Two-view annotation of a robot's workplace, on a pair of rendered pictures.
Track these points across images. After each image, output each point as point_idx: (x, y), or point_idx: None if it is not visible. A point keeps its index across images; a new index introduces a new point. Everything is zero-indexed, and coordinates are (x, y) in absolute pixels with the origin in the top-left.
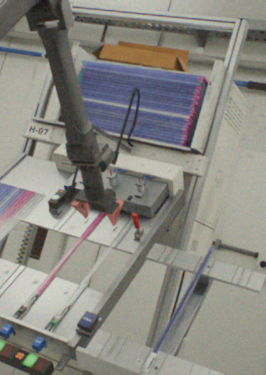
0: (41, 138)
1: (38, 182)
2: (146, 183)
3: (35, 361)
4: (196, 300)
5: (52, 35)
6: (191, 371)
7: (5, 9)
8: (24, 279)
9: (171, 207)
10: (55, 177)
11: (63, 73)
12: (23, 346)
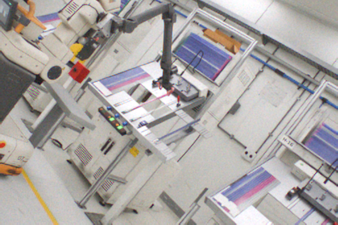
0: None
1: (154, 72)
2: (191, 88)
3: (121, 128)
4: (184, 133)
5: (167, 23)
6: (166, 149)
7: (152, 12)
8: (131, 103)
9: (196, 100)
10: (161, 73)
11: (167, 36)
12: None
